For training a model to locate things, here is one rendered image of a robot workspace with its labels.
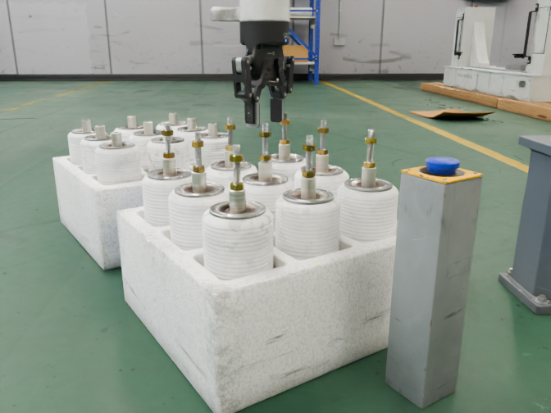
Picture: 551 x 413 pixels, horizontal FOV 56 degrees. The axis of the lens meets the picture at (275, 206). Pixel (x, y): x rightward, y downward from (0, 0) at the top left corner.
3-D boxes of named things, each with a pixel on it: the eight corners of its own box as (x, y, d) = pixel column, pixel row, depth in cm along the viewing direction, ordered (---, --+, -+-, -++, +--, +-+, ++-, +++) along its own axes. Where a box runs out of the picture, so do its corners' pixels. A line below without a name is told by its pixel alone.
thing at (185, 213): (193, 318, 77) (187, 203, 72) (164, 294, 85) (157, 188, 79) (245, 299, 83) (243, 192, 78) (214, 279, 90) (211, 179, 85)
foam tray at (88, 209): (190, 198, 161) (188, 142, 156) (257, 235, 131) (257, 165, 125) (60, 221, 140) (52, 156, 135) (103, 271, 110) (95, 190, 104)
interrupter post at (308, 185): (316, 201, 74) (316, 179, 73) (299, 201, 74) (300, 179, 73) (316, 197, 76) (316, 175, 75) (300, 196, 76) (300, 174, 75)
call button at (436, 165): (439, 170, 66) (440, 154, 66) (465, 176, 63) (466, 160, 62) (417, 174, 64) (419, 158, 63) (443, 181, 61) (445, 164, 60)
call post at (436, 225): (417, 366, 78) (438, 165, 68) (456, 392, 72) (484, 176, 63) (384, 383, 74) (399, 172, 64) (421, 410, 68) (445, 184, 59)
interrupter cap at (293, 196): (335, 207, 71) (335, 202, 71) (280, 206, 72) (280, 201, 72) (333, 192, 79) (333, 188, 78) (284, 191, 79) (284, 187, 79)
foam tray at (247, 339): (292, 256, 118) (293, 180, 112) (425, 332, 87) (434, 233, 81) (124, 300, 97) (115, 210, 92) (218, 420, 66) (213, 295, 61)
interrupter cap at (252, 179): (237, 178, 87) (237, 174, 87) (280, 174, 89) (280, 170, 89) (249, 189, 80) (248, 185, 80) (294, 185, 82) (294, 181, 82)
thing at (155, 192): (160, 259, 98) (153, 167, 93) (208, 262, 97) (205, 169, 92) (140, 281, 89) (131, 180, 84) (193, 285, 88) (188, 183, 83)
